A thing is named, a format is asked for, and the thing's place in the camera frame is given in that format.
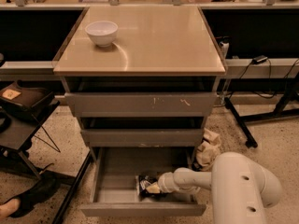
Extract black power adapter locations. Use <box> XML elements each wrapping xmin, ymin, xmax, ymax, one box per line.
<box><xmin>251</xmin><ymin>55</ymin><xmax>268</xmax><ymax>64</ymax></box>

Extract grey drawer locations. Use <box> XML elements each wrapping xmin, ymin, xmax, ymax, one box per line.
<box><xmin>81</xmin><ymin>129</ymin><xmax>204</xmax><ymax>147</ymax></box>
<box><xmin>81</xmin><ymin>147</ymin><xmax>206</xmax><ymax>217</ymax></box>
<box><xmin>64</xmin><ymin>92</ymin><xmax>216</xmax><ymax>118</ymax></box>

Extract black floor bar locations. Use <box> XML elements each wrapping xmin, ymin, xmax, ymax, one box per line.
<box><xmin>51</xmin><ymin>153</ymin><xmax>92</xmax><ymax>224</ymax></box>

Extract blue chip bag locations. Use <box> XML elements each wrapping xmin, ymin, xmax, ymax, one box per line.
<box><xmin>135</xmin><ymin>175</ymin><xmax>167</xmax><ymax>200</ymax></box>

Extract grey middle drawer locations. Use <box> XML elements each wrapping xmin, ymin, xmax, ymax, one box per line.
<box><xmin>81</xmin><ymin>129</ymin><xmax>204</xmax><ymax>147</ymax></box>

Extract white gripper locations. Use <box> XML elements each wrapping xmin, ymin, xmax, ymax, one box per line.
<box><xmin>146</xmin><ymin>172</ymin><xmax>176</xmax><ymax>194</ymax></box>

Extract white ceramic bowl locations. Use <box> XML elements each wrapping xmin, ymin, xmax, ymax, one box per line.
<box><xmin>85</xmin><ymin>21</ymin><xmax>118</xmax><ymax>47</ymax></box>

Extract black shoe on foot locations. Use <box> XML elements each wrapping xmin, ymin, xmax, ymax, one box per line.
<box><xmin>0</xmin><ymin>174</ymin><xmax>61</xmax><ymax>220</ymax></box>

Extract grey top drawer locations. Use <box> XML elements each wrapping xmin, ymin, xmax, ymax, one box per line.
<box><xmin>64</xmin><ymin>92</ymin><xmax>216</xmax><ymax>118</ymax></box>

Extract grey drawer cabinet with top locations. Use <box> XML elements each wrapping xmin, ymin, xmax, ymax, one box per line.
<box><xmin>51</xmin><ymin>5</ymin><xmax>228</xmax><ymax>173</ymax></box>

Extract crumpled beige cloth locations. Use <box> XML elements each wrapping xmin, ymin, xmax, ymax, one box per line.
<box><xmin>193</xmin><ymin>129</ymin><xmax>221</xmax><ymax>171</ymax></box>

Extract grey bottom drawer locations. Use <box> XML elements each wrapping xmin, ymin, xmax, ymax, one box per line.
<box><xmin>81</xmin><ymin>147</ymin><xmax>206</xmax><ymax>217</ymax></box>

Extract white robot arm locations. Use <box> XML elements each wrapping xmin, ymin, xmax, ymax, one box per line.
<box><xmin>138</xmin><ymin>152</ymin><xmax>282</xmax><ymax>224</ymax></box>

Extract black chair with label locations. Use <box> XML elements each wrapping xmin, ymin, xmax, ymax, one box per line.
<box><xmin>0</xmin><ymin>80</ymin><xmax>60</xmax><ymax>178</ymax></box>

